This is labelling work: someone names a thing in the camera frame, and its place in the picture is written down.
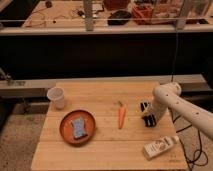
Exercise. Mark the black whiteboard eraser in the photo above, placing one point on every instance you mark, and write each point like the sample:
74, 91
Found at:
147, 114

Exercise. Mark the black bag on bench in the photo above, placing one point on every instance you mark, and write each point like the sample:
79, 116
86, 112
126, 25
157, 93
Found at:
119, 17

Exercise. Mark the orange crate on bench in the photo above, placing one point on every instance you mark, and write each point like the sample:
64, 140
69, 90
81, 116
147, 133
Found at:
142, 14

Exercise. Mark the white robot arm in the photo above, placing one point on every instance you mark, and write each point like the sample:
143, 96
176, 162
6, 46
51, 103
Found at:
168, 96

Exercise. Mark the blue sponge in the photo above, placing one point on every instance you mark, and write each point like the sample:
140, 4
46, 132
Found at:
78, 128

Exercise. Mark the grey metal post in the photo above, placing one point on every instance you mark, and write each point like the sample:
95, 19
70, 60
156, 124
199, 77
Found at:
88, 15

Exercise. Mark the orange round plate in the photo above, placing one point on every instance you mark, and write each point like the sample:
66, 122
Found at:
66, 128

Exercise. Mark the orange carrot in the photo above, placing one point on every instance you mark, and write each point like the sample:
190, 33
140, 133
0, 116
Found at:
121, 114

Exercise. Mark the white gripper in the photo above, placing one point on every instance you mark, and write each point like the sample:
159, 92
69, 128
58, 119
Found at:
155, 112

